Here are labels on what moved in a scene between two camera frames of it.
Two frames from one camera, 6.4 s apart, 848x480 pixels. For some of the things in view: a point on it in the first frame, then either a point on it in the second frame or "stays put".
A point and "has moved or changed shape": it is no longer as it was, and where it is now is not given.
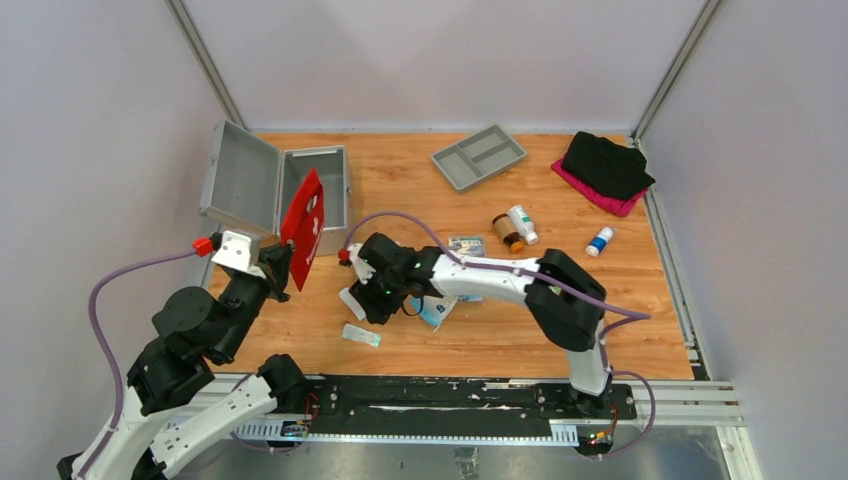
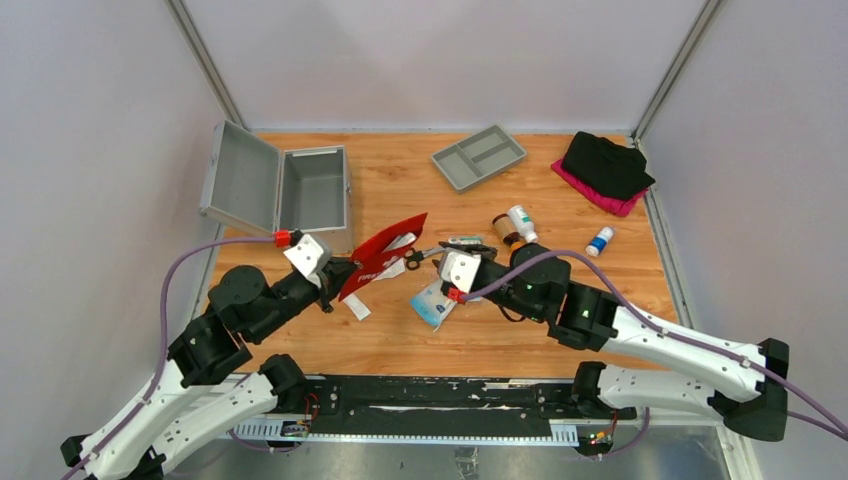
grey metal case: (247, 183) stays put
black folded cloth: (617, 170) stays put
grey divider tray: (468, 161) stays put
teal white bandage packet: (352, 303) stays put
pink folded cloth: (621, 206) stays put
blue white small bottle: (599, 242) stays put
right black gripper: (378, 311) → (487, 253)
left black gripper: (276, 260) → (332, 276)
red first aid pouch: (303, 225) has moved or changed shape
